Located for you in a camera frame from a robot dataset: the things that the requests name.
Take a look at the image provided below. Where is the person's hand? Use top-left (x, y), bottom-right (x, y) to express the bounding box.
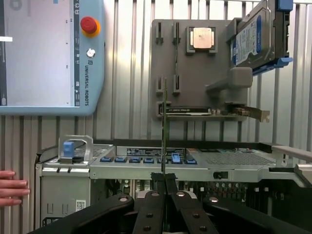
top-left (0, 170), bottom-right (31, 207)

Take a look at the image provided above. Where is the open PC case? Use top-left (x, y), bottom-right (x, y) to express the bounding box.
top-left (35, 135), bottom-right (312, 234)

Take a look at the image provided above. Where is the black graphics card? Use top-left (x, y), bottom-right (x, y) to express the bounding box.
top-left (158, 103), bottom-right (271, 123)

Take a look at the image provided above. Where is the grey parts rack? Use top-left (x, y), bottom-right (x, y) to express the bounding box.
top-left (151, 19), bottom-right (254, 122)

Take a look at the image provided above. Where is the CPU chip with metal lid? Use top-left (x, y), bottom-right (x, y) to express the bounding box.
top-left (192, 27), bottom-right (213, 49)

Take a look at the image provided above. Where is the hard disk with blue label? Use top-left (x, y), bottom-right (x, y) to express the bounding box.
top-left (234, 0), bottom-right (276, 67)

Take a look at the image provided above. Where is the Universal Robots teach pendant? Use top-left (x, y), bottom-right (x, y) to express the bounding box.
top-left (0, 0), bottom-right (106, 116)

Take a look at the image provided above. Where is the blue disk caddy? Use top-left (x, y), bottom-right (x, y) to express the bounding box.
top-left (251, 0), bottom-right (293, 76)

